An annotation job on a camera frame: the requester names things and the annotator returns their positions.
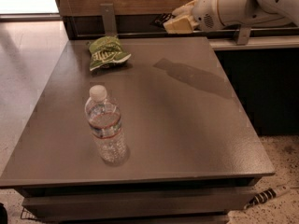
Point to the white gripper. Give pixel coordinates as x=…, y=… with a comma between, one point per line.
x=205, y=14

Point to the black rxbar chocolate bar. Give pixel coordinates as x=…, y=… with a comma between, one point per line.
x=161, y=19

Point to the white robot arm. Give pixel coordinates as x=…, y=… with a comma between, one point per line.
x=258, y=13

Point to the green jalapeno chip bag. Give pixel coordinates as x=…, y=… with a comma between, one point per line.
x=107, y=52

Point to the clear plastic water bottle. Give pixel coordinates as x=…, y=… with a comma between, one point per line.
x=104, y=118

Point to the striped black white tube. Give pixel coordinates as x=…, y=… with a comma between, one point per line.
x=267, y=195

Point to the right metal bracket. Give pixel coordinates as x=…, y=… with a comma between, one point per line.
x=243, y=35

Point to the metal bracket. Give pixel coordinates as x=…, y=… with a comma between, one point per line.
x=243, y=35
x=109, y=19

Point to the left metal bracket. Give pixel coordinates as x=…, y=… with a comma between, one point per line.
x=109, y=19

